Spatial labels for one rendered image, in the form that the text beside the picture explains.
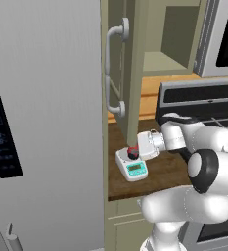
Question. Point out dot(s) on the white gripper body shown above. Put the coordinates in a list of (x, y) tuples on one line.
[(146, 146)]

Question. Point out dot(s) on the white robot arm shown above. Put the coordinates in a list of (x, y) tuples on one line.
[(197, 163)]

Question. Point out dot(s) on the red jam jar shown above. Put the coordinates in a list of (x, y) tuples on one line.
[(133, 152)]

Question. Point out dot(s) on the white digital scale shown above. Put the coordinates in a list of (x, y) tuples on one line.
[(135, 170)]

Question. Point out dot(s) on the olive base cabinet door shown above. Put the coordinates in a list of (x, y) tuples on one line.
[(131, 235)]

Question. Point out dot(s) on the olive drawer front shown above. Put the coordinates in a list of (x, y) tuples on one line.
[(125, 209)]

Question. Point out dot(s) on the steel and black stove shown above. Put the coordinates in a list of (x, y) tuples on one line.
[(197, 94)]

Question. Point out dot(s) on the grey steel fridge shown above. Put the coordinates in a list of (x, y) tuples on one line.
[(47, 98)]

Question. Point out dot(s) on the steel microwave oven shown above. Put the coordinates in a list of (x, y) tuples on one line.
[(213, 36)]

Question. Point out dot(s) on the olive wall cabinet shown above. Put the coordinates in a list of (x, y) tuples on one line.
[(171, 62)]

